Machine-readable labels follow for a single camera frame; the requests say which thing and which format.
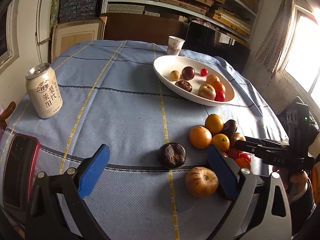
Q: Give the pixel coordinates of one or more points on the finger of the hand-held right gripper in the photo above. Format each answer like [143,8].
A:
[247,147]
[265,140]

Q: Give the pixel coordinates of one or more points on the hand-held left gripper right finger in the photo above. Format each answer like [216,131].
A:
[222,172]

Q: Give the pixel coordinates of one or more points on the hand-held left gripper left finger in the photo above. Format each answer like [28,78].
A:
[95,170]

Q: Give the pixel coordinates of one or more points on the red cherry tomato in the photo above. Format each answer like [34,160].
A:
[232,153]
[220,96]
[245,156]
[204,72]

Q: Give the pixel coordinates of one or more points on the olive brown passion fruit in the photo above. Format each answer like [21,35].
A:
[237,138]

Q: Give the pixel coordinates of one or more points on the red cherry tomatoes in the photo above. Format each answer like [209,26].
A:
[243,164]

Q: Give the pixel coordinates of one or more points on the small yellow orange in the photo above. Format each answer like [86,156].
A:
[200,137]
[214,123]
[220,142]

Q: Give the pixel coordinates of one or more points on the large deep orange mandarin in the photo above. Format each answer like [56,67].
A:
[219,87]

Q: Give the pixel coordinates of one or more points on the large tan passion fruit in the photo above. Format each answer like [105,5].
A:
[207,91]

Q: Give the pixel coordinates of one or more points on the orange spotted passion fruit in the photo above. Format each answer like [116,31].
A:
[212,78]

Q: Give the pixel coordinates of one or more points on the dark red plum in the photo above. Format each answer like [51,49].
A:
[188,73]

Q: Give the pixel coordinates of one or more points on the small tan longan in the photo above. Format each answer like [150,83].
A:
[175,75]

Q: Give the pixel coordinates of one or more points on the white oval plate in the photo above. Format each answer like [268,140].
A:
[165,67]

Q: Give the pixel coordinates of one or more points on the person's right forearm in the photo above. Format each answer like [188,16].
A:
[303,212]

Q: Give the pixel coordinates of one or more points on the person's right hand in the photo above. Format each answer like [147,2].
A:
[298,178]

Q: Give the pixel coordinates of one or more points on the blue checked tablecloth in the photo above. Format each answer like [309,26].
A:
[112,110]

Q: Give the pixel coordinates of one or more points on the red smartphone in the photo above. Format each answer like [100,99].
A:
[20,170]

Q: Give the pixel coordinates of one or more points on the bright sunlit window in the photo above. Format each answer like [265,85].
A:
[302,50]

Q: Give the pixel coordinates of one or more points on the white drink can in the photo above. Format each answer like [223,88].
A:
[45,92]

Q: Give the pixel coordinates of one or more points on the patterned curtain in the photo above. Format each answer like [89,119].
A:
[275,35]

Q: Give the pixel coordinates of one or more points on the brown wooden chair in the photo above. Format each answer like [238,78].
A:
[8,111]

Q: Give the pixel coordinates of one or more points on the black glossy panel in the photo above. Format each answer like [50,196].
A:
[215,42]

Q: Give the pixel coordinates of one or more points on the white paper cup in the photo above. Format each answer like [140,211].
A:
[175,45]

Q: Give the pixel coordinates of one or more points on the pink cloth bundle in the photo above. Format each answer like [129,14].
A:
[202,23]

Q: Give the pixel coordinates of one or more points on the dark brown wooden board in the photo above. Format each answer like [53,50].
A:
[140,28]

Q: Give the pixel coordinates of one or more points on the white leaning board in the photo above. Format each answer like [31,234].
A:
[40,17]

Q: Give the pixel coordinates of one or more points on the stack of blue patterned boxes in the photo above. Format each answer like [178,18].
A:
[77,5]

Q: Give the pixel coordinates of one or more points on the white framed window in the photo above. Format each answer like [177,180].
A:
[5,30]

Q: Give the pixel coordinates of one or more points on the white metal shelf unit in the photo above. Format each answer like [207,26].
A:
[125,0]

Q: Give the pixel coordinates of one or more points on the marbled leaning panel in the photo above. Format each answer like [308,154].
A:
[56,2]

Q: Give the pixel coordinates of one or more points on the wooden picture frame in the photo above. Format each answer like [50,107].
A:
[77,37]

